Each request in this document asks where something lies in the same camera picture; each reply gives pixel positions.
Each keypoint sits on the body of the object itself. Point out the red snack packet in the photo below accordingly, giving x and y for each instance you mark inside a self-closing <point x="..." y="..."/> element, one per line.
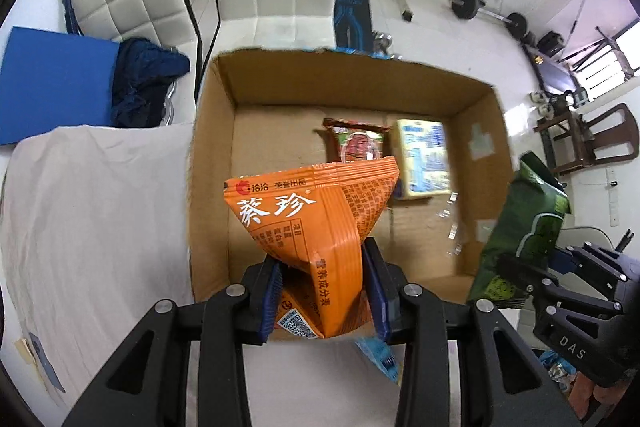
<point x="356" y="142"/>

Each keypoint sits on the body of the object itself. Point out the white bed sheet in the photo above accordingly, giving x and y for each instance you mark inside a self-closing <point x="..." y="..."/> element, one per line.
<point x="95" y="227"/>

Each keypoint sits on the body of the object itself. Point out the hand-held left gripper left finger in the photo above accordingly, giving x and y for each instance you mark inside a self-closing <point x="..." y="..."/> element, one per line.
<point x="269" y="304"/>

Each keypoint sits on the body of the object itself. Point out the orange snack packet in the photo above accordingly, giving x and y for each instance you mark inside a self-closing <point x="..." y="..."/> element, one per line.
<point x="320" y="227"/>

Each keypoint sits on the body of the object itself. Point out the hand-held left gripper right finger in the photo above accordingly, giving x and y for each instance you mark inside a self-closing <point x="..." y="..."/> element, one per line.
<point x="378" y="299"/>

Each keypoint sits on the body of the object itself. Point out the light blue packet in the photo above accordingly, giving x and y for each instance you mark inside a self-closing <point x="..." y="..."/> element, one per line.
<point x="380" y="359"/>

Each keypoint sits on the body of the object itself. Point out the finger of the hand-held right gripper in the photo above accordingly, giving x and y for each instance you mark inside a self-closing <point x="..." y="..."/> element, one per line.
<point x="530" y="274"/>
<point x="597" y="259"/>

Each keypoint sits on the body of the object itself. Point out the black and blue weight bench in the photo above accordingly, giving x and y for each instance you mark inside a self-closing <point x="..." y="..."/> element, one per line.
<point x="354" y="7"/>

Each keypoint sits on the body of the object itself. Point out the barbell with black plates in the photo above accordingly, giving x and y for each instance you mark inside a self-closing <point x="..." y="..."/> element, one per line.
<point x="467" y="4"/>

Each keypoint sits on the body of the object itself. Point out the cardboard box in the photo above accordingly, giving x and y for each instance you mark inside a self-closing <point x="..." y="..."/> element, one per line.
<point x="280" y="142"/>

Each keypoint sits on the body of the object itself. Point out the dark blue cloth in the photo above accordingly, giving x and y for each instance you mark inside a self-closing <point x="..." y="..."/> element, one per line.
<point x="142" y="79"/>

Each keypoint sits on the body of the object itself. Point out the yellow and blue packet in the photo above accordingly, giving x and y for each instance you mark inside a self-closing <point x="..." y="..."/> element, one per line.
<point x="424" y="159"/>

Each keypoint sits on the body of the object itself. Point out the brown wooden chair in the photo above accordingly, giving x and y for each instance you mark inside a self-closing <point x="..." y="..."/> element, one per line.
<point x="582" y="139"/>

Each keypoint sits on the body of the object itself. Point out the green snack packet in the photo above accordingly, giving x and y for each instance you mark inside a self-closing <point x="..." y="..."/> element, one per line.
<point x="522" y="217"/>

